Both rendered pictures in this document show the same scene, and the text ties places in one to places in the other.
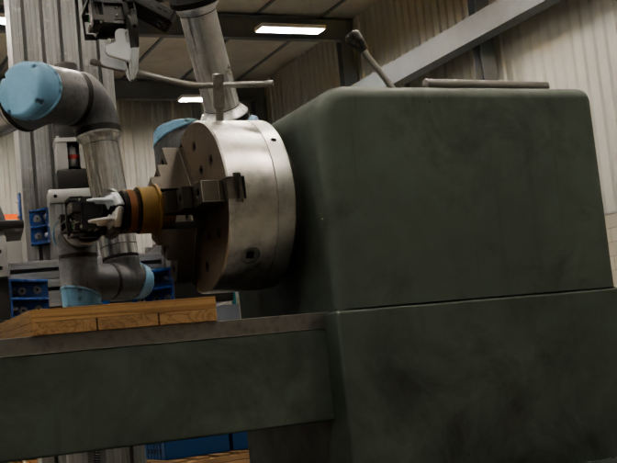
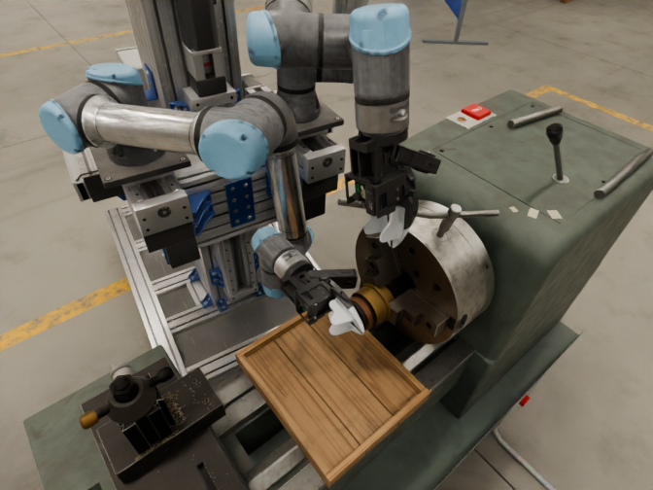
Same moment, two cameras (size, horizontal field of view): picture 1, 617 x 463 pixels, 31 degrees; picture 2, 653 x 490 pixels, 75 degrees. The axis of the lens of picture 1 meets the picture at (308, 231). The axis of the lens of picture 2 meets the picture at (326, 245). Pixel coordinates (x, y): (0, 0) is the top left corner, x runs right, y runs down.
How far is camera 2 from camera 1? 187 cm
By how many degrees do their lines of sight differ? 53
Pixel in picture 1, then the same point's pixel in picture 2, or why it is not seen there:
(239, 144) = (467, 287)
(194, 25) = not seen: outside the picture
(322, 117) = (544, 273)
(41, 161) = (173, 57)
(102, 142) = (287, 159)
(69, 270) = (274, 281)
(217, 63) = not seen: hidden behind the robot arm
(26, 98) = (234, 167)
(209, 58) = not seen: hidden behind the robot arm
